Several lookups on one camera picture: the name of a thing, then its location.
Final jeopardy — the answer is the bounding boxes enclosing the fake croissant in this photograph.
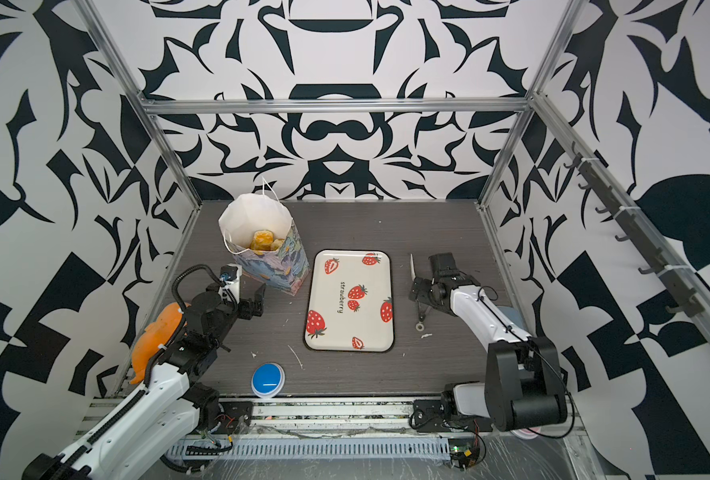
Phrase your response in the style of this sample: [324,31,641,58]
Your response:
[249,230,276,252]

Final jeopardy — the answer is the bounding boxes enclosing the floral paper gift bag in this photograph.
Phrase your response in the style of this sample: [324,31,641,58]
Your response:
[218,181,310,295]

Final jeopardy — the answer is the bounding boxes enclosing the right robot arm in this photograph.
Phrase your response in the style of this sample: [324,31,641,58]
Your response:
[409,253,575,437]

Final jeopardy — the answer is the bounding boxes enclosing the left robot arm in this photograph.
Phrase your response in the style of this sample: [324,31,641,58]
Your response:
[22,282,266,479]

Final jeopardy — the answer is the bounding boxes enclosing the white strawberry tray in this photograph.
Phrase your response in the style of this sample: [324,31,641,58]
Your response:
[304,250,395,353]

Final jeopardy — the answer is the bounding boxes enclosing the blue push button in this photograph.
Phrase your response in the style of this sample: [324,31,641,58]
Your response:
[251,363,286,399]

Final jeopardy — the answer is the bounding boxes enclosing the light blue lid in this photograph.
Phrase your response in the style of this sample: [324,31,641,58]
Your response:
[500,306,527,330]

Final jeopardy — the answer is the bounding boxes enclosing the orange plush toy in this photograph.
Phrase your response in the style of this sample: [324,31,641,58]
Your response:
[129,302,183,385]

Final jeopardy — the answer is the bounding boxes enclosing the small green-lit circuit board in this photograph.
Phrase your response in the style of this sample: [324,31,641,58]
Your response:
[449,436,488,471]

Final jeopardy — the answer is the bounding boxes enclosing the pink push button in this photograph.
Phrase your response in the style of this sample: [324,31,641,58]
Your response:
[510,427,540,440]

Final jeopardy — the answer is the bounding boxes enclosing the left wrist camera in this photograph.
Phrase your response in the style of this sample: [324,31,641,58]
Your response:
[218,264,242,305]

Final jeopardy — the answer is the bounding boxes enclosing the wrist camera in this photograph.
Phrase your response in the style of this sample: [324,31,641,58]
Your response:
[429,252,459,281]
[218,264,242,305]

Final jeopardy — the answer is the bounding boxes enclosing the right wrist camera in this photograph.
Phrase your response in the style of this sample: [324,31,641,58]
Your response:
[429,252,459,281]

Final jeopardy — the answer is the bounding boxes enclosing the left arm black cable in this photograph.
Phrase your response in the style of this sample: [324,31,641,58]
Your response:
[171,263,224,313]

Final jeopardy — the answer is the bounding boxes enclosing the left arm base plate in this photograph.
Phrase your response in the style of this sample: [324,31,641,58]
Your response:
[210,400,254,435]

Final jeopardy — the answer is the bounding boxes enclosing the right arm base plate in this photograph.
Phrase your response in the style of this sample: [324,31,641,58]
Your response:
[408,399,493,433]

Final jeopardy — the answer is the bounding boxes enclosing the white slotted cable duct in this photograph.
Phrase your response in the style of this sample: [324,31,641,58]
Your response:
[166,437,452,462]

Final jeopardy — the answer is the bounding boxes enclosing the black wall hook rack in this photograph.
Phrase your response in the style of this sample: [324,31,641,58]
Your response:
[566,152,706,318]

